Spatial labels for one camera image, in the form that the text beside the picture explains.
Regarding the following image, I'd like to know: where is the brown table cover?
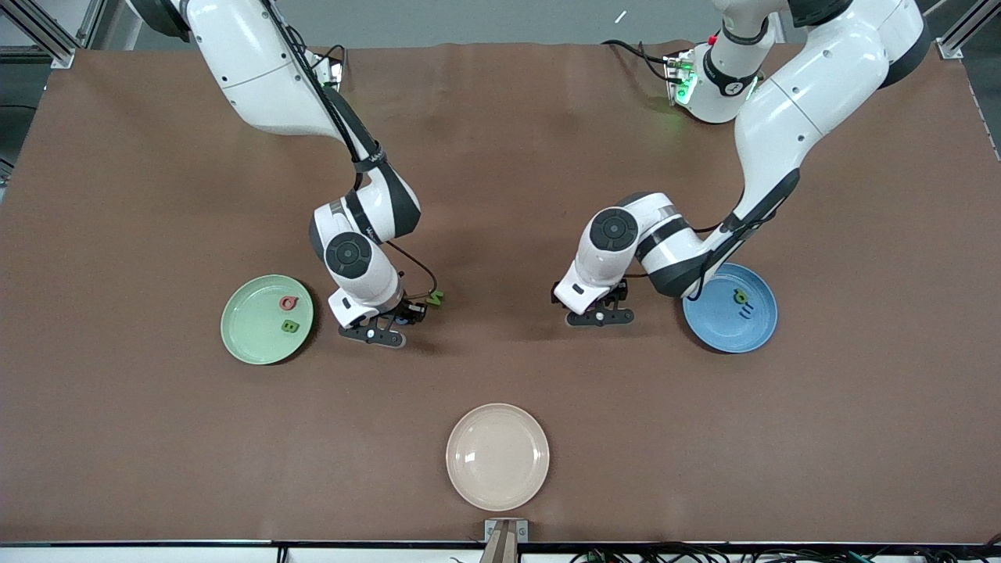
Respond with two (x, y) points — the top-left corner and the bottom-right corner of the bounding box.
(0, 41), (1001, 544)

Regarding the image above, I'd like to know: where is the blue plate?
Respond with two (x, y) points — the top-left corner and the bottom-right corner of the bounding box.
(682, 264), (779, 354)

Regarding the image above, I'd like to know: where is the green plate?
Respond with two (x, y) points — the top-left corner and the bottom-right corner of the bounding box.
(221, 274), (315, 366)

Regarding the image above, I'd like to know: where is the beige plate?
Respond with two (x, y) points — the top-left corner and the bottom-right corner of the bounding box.
(446, 403), (551, 513)

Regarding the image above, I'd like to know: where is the black table edge strip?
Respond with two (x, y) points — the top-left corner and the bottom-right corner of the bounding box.
(0, 540), (1001, 548)

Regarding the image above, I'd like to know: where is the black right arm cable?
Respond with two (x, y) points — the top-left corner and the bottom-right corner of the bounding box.
(266, 0), (437, 306)

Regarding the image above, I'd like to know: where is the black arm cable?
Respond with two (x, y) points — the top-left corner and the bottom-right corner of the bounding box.
(266, 0), (437, 306)
(626, 211), (752, 302)

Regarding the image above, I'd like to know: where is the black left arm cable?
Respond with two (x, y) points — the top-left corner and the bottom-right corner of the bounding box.
(626, 211), (752, 302)

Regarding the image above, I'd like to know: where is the black base cable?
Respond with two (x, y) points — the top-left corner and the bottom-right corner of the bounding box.
(313, 43), (346, 87)
(602, 39), (681, 83)

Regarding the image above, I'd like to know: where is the beige post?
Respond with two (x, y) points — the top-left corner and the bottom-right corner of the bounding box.
(479, 522), (521, 563)

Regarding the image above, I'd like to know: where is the aluminium frame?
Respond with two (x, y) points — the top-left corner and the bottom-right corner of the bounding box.
(935, 0), (1001, 59)
(0, 0), (106, 70)

